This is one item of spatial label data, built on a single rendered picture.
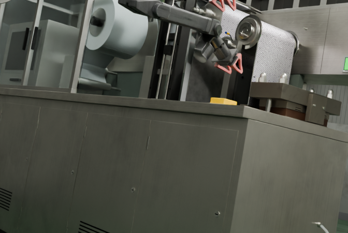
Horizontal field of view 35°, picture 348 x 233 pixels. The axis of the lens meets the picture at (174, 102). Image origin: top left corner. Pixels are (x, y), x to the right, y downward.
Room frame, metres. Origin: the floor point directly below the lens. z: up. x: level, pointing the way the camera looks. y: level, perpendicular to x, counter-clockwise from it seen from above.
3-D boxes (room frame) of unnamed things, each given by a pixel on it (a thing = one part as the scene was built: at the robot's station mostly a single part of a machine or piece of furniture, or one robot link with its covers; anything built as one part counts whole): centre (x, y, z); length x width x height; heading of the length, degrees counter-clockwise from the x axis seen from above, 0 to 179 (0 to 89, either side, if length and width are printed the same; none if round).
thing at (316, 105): (2.21, -0.57, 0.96); 0.10 x 0.03 x 0.11; 130
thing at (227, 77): (2.30, -0.20, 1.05); 0.06 x 0.05 x 0.31; 130
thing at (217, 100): (2.03, -0.18, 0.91); 0.07 x 0.07 x 0.02; 40
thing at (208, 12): (2.48, -0.08, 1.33); 0.06 x 0.06 x 0.06; 40
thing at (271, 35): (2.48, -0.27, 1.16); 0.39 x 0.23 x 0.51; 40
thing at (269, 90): (2.27, -0.49, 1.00); 0.40 x 0.16 x 0.06; 130
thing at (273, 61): (2.34, -0.39, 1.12); 0.23 x 0.01 x 0.18; 130
